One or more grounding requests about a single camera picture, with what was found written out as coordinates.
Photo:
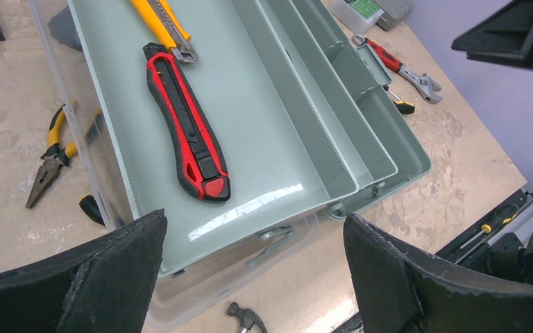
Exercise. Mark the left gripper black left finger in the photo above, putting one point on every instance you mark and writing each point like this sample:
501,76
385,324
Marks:
104,285

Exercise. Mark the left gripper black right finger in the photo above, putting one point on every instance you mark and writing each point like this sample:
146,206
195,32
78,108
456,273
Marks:
401,288

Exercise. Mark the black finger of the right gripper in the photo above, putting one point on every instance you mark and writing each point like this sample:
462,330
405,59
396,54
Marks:
505,38

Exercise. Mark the black handled screwdriver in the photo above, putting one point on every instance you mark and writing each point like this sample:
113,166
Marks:
91,209

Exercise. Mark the black yellow stubby screwdriver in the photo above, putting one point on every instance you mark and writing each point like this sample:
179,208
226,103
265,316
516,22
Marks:
402,106

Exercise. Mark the red black utility knife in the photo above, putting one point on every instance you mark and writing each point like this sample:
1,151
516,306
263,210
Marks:
200,165

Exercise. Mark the translucent green tool box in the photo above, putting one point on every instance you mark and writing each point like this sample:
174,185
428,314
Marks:
307,129

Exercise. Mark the yellow handled pliers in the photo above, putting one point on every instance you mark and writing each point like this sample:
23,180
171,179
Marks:
160,19

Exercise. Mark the yellow black tool on base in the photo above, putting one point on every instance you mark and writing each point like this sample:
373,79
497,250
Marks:
499,218

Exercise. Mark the red adjustable wrench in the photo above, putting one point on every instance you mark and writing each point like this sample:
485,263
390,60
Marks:
425,85

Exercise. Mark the grey plastic case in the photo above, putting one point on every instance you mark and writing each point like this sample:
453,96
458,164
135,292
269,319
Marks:
394,12

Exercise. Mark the yellow black needle pliers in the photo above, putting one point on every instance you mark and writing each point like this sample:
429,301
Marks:
55,157

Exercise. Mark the green white screw box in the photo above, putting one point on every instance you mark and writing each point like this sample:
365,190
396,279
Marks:
357,15

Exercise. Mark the small black flat box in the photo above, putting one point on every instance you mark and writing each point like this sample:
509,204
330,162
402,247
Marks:
63,29

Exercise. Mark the black handled hammer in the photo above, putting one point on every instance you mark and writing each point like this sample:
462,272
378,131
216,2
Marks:
247,318

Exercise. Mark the aluminium rail frame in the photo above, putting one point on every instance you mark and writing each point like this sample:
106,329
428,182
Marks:
515,235

